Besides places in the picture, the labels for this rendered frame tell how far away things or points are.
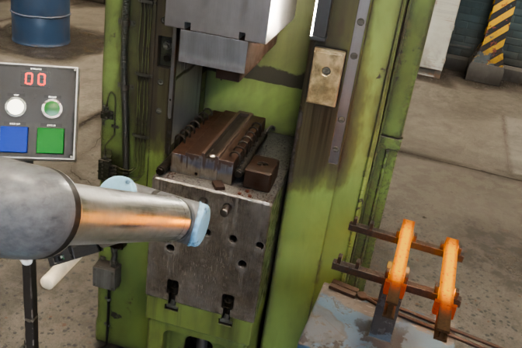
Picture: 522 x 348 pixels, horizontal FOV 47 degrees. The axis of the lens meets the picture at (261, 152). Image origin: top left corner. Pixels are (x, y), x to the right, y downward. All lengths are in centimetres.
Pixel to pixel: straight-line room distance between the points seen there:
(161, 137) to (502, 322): 194
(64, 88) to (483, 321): 222
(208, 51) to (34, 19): 473
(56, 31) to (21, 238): 573
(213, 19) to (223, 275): 80
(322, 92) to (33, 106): 85
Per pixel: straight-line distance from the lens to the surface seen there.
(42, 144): 184
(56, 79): 187
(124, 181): 125
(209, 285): 198
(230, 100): 226
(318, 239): 202
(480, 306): 325
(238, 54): 169
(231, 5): 167
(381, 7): 175
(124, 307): 245
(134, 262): 230
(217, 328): 207
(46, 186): 74
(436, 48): 703
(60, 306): 280
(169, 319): 212
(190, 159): 185
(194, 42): 173
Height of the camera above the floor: 177
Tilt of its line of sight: 24 degrees down
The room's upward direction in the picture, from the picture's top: 8 degrees clockwise
